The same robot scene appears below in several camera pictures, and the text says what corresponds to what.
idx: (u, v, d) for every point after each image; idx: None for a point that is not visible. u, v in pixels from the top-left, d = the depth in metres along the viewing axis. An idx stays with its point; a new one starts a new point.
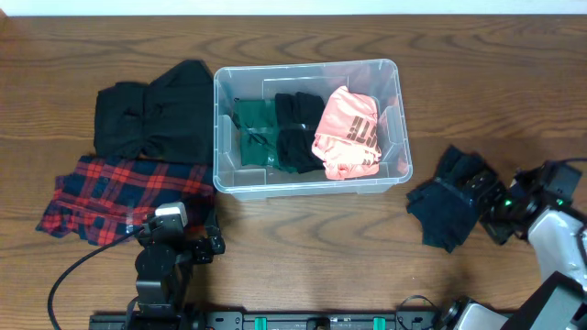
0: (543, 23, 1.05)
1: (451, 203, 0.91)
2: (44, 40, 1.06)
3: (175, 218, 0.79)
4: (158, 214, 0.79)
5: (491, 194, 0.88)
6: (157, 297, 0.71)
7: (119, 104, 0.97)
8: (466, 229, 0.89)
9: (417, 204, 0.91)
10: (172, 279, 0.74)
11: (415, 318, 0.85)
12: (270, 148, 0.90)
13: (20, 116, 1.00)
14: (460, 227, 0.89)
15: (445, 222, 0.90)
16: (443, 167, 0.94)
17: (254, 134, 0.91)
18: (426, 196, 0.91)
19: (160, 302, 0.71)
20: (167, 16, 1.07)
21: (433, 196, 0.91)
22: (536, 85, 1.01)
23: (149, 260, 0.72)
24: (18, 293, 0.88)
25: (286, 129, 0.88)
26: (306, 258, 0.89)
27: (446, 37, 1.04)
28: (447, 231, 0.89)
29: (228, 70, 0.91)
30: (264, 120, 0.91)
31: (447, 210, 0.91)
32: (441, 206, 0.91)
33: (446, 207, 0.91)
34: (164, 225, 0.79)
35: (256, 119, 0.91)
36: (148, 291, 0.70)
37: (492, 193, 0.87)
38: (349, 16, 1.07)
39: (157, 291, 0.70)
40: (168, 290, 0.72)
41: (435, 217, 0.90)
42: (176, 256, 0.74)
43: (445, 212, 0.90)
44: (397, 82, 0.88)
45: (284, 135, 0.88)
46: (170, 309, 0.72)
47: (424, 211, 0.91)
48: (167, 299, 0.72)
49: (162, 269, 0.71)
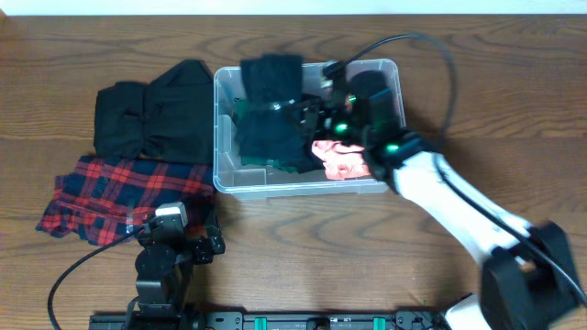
0: (544, 23, 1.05)
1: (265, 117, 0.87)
2: (43, 40, 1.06)
3: (175, 218, 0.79)
4: (159, 214, 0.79)
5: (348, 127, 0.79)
6: (157, 297, 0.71)
7: (120, 104, 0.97)
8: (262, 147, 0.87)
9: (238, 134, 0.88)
10: (173, 279, 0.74)
11: (415, 318, 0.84)
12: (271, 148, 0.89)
13: (19, 116, 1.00)
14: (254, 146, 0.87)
15: (272, 137, 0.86)
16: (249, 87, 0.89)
17: None
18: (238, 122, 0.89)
19: (160, 302, 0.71)
20: (166, 16, 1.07)
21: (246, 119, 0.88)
22: (536, 85, 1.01)
23: (149, 260, 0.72)
24: (19, 293, 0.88)
25: None
26: (306, 258, 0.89)
27: (446, 37, 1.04)
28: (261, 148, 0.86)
29: (228, 70, 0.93)
30: None
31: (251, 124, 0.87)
32: (282, 119, 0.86)
33: (270, 123, 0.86)
34: (164, 225, 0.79)
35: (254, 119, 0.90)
36: (148, 290, 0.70)
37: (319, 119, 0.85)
38: (349, 16, 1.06)
39: (156, 290, 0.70)
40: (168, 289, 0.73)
41: (249, 137, 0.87)
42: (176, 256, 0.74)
43: (274, 127, 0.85)
44: (397, 82, 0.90)
45: None
46: (170, 309, 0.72)
47: (245, 137, 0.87)
48: (167, 298, 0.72)
49: (162, 269, 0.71)
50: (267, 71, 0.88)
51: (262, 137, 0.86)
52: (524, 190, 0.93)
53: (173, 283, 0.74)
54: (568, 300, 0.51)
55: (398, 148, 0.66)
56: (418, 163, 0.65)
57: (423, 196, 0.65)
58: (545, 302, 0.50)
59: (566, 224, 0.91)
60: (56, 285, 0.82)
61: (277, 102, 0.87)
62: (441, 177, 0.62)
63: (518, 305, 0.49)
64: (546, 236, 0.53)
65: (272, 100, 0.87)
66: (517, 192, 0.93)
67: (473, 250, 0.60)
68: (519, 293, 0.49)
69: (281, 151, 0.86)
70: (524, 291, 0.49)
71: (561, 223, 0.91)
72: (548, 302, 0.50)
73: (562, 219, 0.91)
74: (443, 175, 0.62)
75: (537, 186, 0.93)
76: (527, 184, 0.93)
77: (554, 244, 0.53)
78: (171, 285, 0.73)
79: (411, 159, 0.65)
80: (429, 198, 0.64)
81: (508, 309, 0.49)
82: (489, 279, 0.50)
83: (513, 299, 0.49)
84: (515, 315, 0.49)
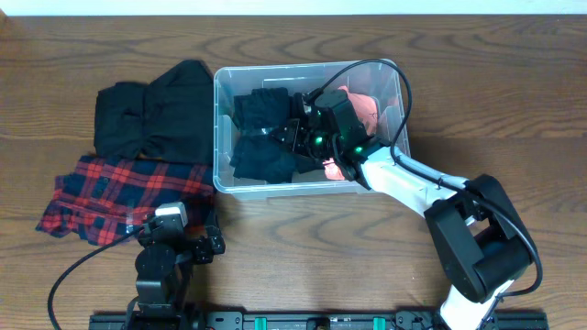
0: (543, 23, 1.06)
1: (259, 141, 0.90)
2: (44, 40, 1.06)
3: (175, 218, 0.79)
4: (159, 214, 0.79)
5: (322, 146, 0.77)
6: (156, 297, 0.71)
7: (119, 104, 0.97)
8: (257, 170, 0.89)
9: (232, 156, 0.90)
10: (173, 279, 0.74)
11: (415, 319, 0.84)
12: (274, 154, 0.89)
13: (19, 116, 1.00)
14: (248, 169, 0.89)
15: (266, 159, 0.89)
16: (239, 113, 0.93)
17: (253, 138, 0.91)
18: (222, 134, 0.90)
19: (160, 302, 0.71)
20: (166, 16, 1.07)
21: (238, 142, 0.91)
22: (536, 85, 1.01)
23: (149, 260, 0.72)
24: (19, 293, 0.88)
25: None
26: (306, 258, 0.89)
27: (446, 37, 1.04)
28: (255, 171, 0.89)
29: (228, 70, 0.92)
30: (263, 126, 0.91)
31: (248, 148, 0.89)
32: (274, 145, 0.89)
33: (261, 148, 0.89)
34: (164, 225, 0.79)
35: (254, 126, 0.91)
36: (148, 290, 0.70)
37: (299, 134, 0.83)
38: (349, 16, 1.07)
39: (156, 291, 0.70)
40: (168, 290, 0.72)
41: (245, 160, 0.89)
42: (176, 256, 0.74)
43: (265, 150, 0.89)
44: (397, 82, 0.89)
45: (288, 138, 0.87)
46: (170, 309, 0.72)
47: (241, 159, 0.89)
48: (167, 299, 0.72)
49: (162, 269, 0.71)
50: (257, 101, 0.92)
51: (254, 161, 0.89)
52: (523, 190, 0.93)
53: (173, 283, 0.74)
54: (519, 252, 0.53)
55: (363, 149, 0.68)
56: (379, 157, 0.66)
57: (382, 184, 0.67)
58: (497, 256, 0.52)
59: (567, 223, 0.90)
60: (56, 284, 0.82)
61: (269, 130, 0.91)
62: (393, 160, 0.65)
63: (472, 257, 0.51)
64: (484, 186, 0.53)
65: (262, 128, 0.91)
66: (516, 192, 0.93)
67: (421, 210, 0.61)
68: (467, 247, 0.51)
69: (274, 177, 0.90)
70: (479, 249, 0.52)
71: (561, 223, 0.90)
72: (502, 257, 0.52)
73: (562, 219, 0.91)
74: (396, 159, 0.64)
75: (537, 186, 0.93)
76: (526, 184, 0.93)
77: (493, 194, 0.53)
78: (171, 285, 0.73)
79: (372, 155, 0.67)
80: (387, 184, 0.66)
81: (459, 259, 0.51)
82: (437, 232, 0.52)
83: (464, 250, 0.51)
84: (467, 266, 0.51)
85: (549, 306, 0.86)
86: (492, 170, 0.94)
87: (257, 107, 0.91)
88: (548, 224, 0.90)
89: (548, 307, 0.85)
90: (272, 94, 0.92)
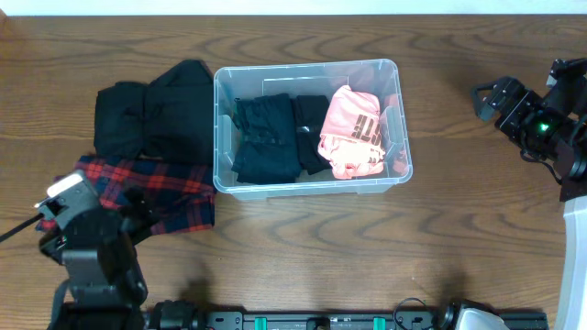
0: (543, 23, 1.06)
1: (261, 147, 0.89)
2: (43, 40, 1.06)
3: (81, 190, 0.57)
4: (53, 194, 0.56)
5: (522, 112, 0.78)
6: (94, 277, 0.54)
7: (119, 104, 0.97)
8: (260, 174, 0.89)
9: (236, 160, 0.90)
10: (116, 254, 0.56)
11: (415, 319, 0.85)
12: (279, 157, 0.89)
13: (18, 116, 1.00)
14: (250, 173, 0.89)
15: (269, 165, 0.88)
16: (241, 115, 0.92)
17: (253, 142, 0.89)
18: (226, 136, 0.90)
19: (100, 283, 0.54)
20: (166, 16, 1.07)
21: (243, 148, 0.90)
22: (536, 85, 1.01)
23: (83, 225, 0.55)
24: (18, 293, 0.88)
25: (293, 133, 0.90)
26: (306, 258, 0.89)
27: (445, 38, 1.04)
28: (259, 175, 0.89)
29: (228, 70, 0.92)
30: (266, 130, 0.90)
31: (249, 152, 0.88)
32: (278, 150, 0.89)
33: (264, 155, 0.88)
34: (69, 206, 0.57)
35: (254, 129, 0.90)
36: (78, 263, 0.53)
37: (524, 110, 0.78)
38: (349, 16, 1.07)
39: (90, 265, 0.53)
40: (113, 266, 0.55)
41: (247, 165, 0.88)
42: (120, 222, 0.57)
43: (268, 156, 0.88)
44: (397, 82, 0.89)
45: (293, 142, 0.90)
46: (114, 293, 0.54)
47: (246, 165, 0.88)
48: (108, 278, 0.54)
49: (98, 236, 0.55)
50: (260, 109, 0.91)
51: (257, 167, 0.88)
52: (522, 189, 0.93)
53: (118, 260, 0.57)
54: None
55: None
56: None
57: None
58: None
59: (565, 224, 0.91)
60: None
61: (274, 138, 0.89)
62: None
63: None
64: None
65: (267, 136, 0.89)
66: (516, 193, 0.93)
67: None
68: None
69: (275, 181, 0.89)
70: None
71: (559, 223, 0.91)
72: None
73: (561, 219, 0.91)
74: None
75: (537, 186, 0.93)
76: (526, 184, 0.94)
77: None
78: (116, 262, 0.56)
79: None
80: None
81: None
82: None
83: None
84: None
85: (548, 306, 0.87)
86: (492, 170, 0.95)
87: (261, 112, 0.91)
88: (548, 224, 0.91)
89: (548, 306, 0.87)
90: (273, 102, 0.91)
